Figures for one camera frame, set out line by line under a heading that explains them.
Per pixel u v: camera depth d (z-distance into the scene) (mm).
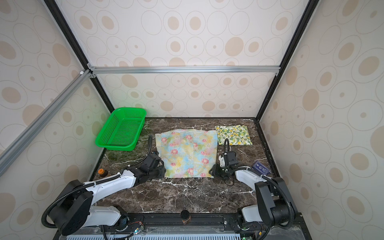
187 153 979
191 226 728
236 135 1077
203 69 924
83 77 846
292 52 829
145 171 670
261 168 919
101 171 814
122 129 1129
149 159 684
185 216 670
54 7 673
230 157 717
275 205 427
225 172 673
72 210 415
